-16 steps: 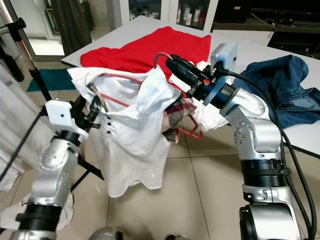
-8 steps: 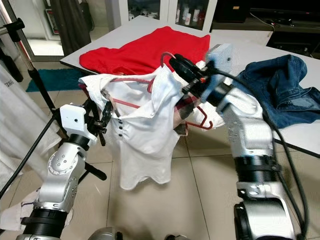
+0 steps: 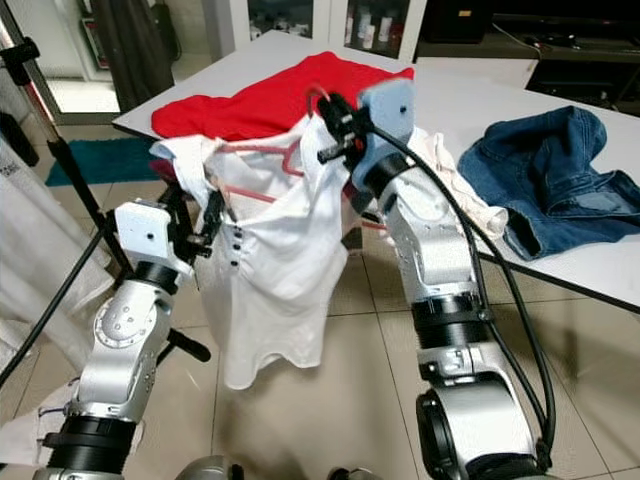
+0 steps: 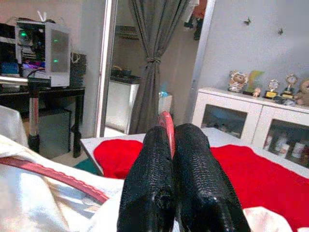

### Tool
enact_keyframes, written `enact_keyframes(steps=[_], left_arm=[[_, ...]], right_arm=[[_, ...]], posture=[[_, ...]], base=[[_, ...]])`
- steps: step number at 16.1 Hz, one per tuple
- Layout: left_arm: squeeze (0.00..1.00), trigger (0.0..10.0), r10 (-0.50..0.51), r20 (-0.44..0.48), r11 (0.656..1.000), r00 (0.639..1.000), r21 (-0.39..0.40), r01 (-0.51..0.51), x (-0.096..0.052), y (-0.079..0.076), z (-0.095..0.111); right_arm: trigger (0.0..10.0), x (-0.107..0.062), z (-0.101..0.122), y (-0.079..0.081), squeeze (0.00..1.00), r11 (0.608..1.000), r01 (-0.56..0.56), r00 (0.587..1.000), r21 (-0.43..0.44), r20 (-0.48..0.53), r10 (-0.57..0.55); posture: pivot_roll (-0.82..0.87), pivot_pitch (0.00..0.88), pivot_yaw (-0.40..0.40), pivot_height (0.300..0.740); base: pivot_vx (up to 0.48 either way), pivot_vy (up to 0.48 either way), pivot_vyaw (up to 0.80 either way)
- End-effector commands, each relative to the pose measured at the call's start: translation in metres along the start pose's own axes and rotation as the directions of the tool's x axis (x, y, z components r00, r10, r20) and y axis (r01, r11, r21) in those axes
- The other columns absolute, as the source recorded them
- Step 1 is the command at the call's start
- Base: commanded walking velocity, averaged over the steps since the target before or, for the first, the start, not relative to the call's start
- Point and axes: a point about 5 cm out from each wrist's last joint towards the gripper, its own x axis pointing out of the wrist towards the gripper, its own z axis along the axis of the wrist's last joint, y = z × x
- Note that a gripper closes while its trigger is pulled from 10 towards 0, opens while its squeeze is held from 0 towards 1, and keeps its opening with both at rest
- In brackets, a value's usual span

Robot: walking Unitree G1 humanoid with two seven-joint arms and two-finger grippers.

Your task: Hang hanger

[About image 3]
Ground teal floor mat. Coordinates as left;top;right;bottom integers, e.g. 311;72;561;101
45;137;161;188

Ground red shirt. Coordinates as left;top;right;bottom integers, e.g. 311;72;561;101
150;50;416;141

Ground grey left robot leg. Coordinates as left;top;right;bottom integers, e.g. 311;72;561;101
175;455;241;480

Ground white button shirt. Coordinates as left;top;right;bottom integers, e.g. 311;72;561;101
150;115;361;391

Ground grey curtain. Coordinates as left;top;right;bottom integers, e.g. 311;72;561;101
88;0;176;113

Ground black TV stand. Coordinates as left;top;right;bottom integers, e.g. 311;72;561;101
415;0;640;111

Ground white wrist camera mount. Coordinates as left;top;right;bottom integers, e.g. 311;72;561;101
115;200;173;271
350;78;416;191

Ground grey right robot leg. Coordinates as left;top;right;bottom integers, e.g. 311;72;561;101
325;467;376;480

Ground black clothes rack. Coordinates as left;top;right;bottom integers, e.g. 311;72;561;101
0;35;211;366

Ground red plastic hanger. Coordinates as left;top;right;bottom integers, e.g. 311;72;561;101
210;85;336;206

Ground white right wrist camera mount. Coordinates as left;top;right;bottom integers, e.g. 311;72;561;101
350;78;416;191

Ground white folding table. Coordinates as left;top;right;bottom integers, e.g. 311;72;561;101
112;30;640;331

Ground white cloth with hanger drawing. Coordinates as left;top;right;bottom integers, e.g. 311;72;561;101
0;405;81;471

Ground blue denim jeans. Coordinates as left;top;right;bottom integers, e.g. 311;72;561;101
457;105;640;261

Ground white glass-door cabinet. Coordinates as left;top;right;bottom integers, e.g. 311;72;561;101
230;0;426;63

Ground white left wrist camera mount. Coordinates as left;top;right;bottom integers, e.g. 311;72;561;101
115;200;173;271

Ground white printed hanging shirt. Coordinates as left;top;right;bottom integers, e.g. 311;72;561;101
0;140;106;371

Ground grey robot leg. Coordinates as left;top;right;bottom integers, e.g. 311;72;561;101
325;467;376;480
175;455;241;480

